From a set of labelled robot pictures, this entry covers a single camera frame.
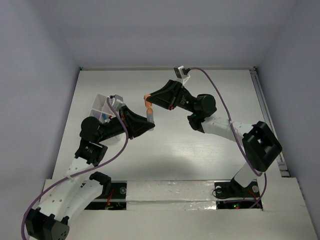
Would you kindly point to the orange eraser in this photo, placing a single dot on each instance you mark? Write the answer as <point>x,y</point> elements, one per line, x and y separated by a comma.
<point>146,102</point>

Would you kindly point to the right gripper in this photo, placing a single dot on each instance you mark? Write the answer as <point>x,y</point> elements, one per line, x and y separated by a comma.
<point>168,97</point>

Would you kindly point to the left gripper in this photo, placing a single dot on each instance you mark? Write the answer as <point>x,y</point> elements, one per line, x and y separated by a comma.
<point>134,122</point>

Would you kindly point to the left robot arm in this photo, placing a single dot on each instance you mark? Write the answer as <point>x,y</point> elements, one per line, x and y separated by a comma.
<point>82,182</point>

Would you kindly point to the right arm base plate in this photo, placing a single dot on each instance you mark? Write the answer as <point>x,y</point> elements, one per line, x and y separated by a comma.
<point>228,198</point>

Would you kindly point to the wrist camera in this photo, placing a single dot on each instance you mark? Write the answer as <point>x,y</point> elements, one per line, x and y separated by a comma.
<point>182,74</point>
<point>116,102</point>

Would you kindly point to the grey pencil shaped case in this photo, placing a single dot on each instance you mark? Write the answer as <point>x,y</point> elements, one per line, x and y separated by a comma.
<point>150,115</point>

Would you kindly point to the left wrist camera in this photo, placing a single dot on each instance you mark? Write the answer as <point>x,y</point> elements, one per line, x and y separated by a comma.
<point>116,102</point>

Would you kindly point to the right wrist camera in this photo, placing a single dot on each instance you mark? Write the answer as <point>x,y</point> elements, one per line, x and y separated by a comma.
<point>182,74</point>

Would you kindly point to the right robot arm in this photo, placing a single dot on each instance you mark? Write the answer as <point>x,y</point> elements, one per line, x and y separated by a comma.
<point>256,141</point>

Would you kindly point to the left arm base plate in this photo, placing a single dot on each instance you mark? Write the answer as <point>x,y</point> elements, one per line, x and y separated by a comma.
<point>116,201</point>

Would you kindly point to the aluminium rail right side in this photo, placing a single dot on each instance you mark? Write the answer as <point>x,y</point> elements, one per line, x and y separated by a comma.
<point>267,118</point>

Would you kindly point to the white divided organizer tray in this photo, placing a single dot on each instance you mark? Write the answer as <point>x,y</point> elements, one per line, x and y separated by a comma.
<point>100,106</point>

